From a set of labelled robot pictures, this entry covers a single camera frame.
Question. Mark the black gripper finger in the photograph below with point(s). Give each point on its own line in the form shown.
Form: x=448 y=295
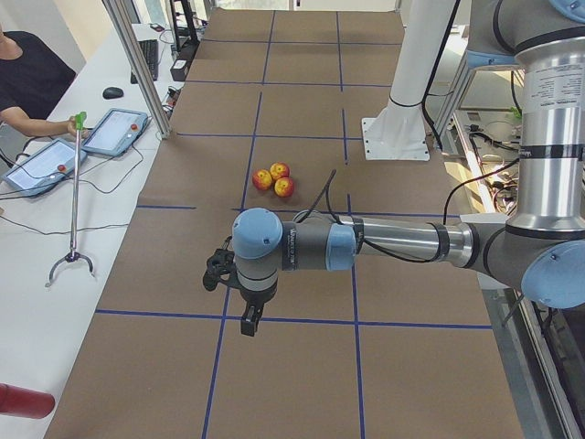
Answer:
x=250 y=320

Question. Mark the near blue teach pendant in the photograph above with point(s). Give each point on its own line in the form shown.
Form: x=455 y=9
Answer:
x=42 y=171

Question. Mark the front red yellow apple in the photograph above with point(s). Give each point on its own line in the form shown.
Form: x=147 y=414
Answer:
x=284 y=187

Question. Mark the far blue teach pendant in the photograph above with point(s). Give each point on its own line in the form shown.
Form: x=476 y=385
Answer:
x=115 y=133

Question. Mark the red cylinder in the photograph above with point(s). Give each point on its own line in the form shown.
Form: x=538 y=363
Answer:
x=26 y=403

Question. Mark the red yellow apple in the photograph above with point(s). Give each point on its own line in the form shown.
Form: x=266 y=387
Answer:
x=279 y=170
x=262 y=179
x=284 y=187

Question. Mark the black computer mouse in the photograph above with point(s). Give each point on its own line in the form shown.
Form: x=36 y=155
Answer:
x=111 y=93

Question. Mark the black box device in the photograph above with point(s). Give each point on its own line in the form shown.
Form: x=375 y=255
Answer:
x=179 y=70

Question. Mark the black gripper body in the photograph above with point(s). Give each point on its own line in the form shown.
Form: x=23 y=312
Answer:
x=254 y=301

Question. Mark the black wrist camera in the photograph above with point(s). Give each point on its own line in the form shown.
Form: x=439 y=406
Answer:
x=221 y=268

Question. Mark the person's hand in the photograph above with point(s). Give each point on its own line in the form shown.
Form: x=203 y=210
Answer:
x=72 y=128

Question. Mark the blue teach pendant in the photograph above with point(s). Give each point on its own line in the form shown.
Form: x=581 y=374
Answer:
x=115 y=133
x=42 y=171

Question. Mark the brown paper table cover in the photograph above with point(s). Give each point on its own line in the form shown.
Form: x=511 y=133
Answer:
x=208 y=325

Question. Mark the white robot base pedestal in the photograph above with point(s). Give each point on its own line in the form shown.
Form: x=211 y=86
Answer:
x=398 y=132

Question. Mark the black keyboard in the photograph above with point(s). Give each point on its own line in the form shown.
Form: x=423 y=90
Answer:
x=150 y=53

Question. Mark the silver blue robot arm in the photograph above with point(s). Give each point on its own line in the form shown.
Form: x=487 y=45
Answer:
x=538 y=251

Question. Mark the aluminium frame post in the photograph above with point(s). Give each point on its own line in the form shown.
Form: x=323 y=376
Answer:
x=123 y=26

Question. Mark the left red yellow apple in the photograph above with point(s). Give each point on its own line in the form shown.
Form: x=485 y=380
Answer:
x=262 y=179

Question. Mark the rear red yellow apple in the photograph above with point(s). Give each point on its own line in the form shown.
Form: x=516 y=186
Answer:
x=279 y=170

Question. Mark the silver reacher grabber tool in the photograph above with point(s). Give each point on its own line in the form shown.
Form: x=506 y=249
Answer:
x=73 y=255

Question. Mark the person in black shirt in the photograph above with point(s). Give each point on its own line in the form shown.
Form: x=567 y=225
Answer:
x=33 y=81

